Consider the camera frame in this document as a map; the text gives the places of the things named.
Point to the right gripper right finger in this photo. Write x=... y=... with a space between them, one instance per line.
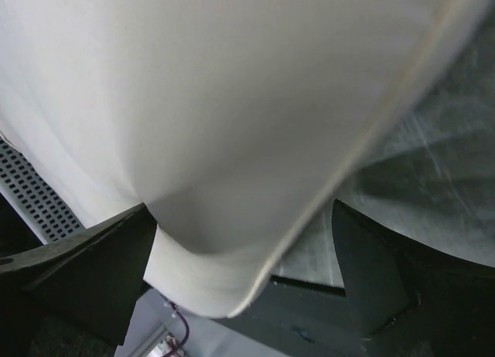
x=408 y=299

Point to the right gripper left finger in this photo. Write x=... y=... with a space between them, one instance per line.
x=76 y=297

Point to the cream pillow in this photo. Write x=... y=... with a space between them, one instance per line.
x=233 y=121

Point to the grey plastic basket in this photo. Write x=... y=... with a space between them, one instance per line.
x=39 y=206

